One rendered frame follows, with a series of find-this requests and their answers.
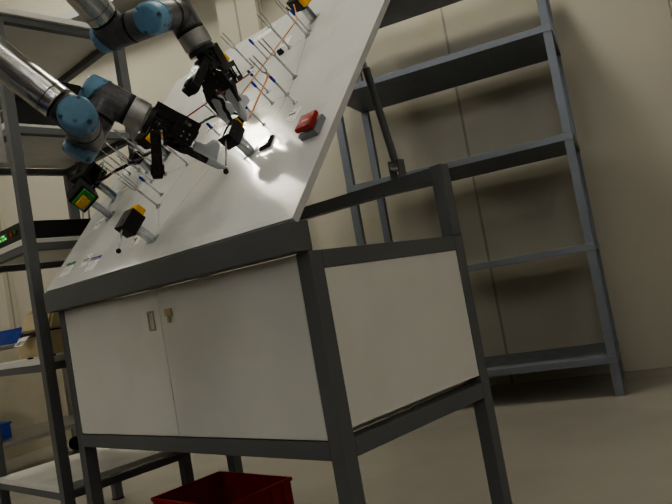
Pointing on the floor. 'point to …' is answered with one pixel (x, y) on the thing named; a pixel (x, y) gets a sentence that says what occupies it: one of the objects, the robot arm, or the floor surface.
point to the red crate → (231, 490)
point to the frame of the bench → (450, 401)
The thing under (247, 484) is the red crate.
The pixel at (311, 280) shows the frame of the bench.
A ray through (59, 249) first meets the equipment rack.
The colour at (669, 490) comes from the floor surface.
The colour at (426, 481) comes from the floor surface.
